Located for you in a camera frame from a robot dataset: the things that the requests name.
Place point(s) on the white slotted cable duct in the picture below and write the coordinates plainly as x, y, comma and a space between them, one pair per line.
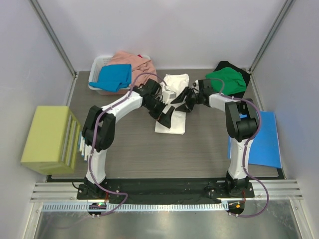
94, 207

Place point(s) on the yellow-green foam block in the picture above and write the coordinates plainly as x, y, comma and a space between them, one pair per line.
52, 142

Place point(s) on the white printed t-shirt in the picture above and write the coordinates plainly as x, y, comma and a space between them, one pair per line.
176, 83

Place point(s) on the blue folder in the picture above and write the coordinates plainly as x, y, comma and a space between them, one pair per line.
265, 150

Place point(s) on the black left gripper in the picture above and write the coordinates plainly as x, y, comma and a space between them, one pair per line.
164, 119

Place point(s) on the aluminium rail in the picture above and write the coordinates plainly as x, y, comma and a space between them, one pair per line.
64, 191

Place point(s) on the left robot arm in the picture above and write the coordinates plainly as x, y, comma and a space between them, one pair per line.
98, 132

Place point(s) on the right aluminium frame post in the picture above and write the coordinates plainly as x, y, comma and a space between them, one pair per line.
286, 7

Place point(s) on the white marker pen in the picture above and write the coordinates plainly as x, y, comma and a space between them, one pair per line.
83, 150
81, 143
86, 153

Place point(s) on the left aluminium frame post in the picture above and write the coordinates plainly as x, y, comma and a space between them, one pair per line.
53, 37

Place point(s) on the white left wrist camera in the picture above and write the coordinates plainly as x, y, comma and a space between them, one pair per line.
167, 94

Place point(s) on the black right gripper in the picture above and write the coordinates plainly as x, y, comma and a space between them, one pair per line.
180, 99

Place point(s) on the aluminium frame post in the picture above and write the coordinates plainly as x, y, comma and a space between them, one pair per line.
286, 7
53, 37

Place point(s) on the green t-shirt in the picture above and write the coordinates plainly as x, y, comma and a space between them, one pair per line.
233, 81

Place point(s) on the blue t-shirt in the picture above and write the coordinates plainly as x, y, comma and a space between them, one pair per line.
113, 77

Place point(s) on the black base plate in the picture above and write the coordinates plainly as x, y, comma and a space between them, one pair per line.
156, 188

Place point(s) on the pink t-shirt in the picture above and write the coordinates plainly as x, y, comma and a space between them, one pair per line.
139, 64

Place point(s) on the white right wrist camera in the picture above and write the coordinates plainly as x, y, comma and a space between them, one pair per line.
195, 84

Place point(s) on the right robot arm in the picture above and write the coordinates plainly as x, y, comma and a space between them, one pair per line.
243, 120

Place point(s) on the black t-shirt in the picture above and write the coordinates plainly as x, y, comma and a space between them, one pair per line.
245, 74

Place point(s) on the white plastic laundry basket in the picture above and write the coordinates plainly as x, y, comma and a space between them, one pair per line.
102, 61

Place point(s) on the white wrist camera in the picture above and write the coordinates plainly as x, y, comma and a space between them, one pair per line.
195, 84
167, 94

